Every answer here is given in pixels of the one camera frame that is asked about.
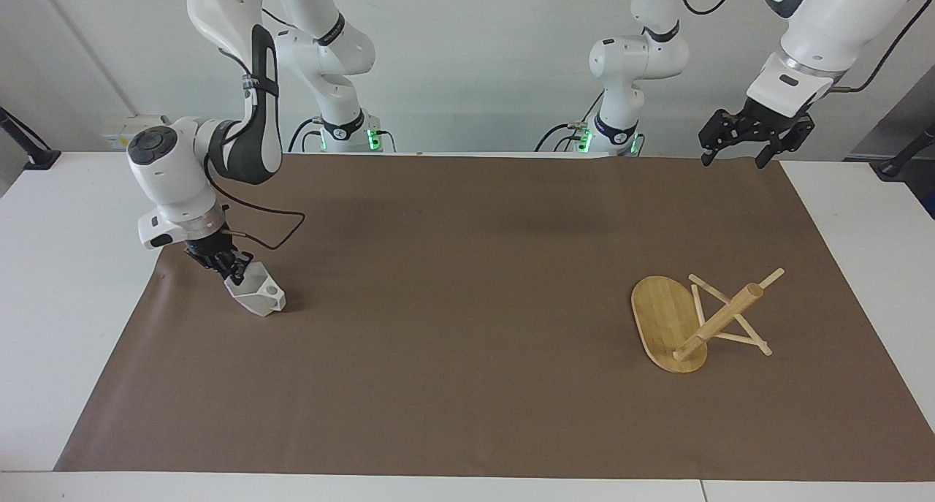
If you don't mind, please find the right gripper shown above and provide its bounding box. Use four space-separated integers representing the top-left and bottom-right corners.
183 227 254 284

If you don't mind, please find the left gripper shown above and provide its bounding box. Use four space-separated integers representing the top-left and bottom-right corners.
698 97 816 170

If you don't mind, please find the white cup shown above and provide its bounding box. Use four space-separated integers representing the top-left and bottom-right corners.
223 260 287 317

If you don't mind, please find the wooden cup rack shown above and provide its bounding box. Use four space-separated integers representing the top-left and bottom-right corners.
631 267 787 374

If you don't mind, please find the black stand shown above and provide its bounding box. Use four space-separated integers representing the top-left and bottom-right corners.
0 107 61 171
872 124 935 182

